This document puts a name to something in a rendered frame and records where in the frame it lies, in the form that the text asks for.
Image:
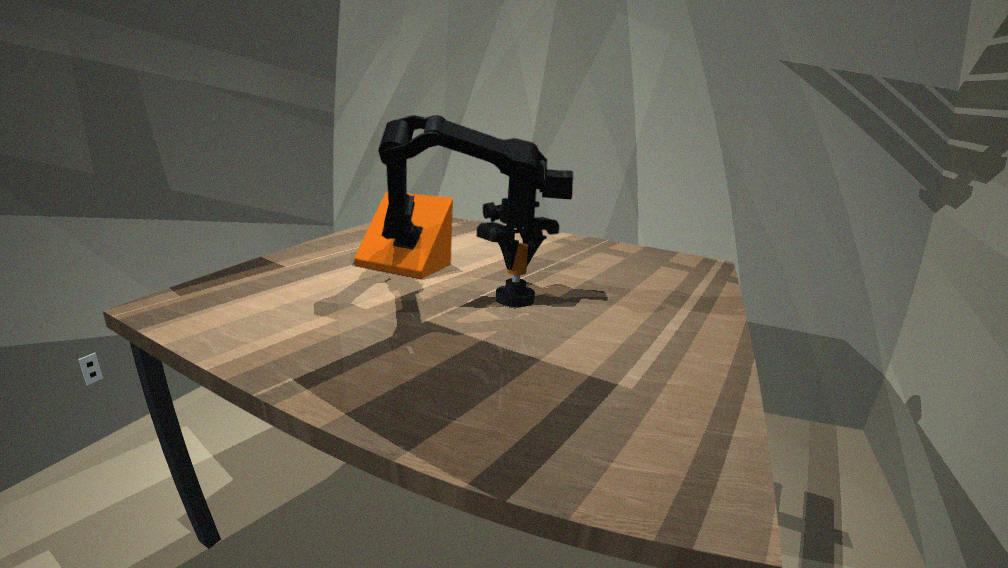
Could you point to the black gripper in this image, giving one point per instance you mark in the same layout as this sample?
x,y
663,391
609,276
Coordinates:
x,y
520,215

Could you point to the orange knob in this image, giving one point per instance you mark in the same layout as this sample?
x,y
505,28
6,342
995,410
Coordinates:
x,y
520,262

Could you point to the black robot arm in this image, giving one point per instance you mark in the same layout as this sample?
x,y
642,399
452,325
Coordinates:
x,y
521,160

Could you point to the dark grey round pedestal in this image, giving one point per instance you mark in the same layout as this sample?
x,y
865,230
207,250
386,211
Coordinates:
x,y
515,293

